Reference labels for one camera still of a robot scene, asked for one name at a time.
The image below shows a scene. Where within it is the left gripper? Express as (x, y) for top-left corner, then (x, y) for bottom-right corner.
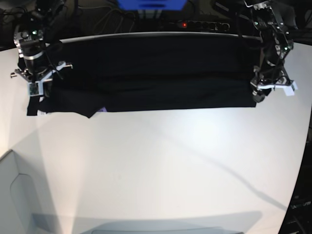
(250, 65), (294, 103)

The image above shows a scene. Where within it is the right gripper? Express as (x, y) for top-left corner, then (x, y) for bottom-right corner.
(10, 61), (73, 98)

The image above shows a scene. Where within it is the black T-shirt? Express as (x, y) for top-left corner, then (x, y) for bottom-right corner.
(27, 35), (259, 117)

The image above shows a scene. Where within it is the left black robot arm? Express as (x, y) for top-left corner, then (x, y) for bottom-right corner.
(244, 0), (298, 103)

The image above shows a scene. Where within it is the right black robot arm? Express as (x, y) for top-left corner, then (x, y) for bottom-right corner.
(11, 0), (73, 97)

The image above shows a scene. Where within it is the white garment label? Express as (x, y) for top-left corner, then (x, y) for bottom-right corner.
(37, 110), (48, 116)

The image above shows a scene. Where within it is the black power strip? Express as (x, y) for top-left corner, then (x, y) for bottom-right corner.
(160, 21), (231, 33)

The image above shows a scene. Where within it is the blue plastic box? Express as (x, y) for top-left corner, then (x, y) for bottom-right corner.
(117, 0), (187, 11)

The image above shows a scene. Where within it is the white plastic bin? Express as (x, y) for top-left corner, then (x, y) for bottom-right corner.
(0, 150), (49, 234)

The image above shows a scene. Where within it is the black equipment at right edge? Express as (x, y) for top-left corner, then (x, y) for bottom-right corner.
(280, 136), (312, 234)

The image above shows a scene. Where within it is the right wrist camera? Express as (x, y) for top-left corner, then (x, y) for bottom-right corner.
(27, 82), (44, 97)

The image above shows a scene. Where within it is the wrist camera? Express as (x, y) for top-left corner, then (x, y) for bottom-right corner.
(284, 81), (298, 97)
(27, 82), (44, 97)

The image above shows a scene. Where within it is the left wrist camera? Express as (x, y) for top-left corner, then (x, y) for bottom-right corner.
(284, 81), (298, 97)

